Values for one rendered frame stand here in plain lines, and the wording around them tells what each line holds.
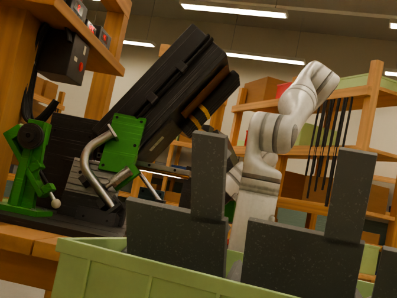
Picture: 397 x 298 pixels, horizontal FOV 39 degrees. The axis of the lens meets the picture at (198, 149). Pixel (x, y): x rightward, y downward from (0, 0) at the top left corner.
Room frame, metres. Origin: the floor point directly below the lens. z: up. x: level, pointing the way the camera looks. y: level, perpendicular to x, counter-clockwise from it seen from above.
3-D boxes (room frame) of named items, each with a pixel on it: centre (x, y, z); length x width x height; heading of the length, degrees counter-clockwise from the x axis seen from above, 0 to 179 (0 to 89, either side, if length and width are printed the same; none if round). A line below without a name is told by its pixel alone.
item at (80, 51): (1.93, 0.53, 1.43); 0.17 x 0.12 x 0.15; 174
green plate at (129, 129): (1.93, 0.25, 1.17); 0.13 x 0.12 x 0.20; 174
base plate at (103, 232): (2.01, 0.31, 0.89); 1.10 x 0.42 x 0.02; 174
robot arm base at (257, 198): (1.31, -0.16, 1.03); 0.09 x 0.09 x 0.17; 87
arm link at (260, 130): (1.31, -0.16, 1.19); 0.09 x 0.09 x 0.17; 68
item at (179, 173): (2.08, 0.20, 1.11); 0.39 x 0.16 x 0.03; 84
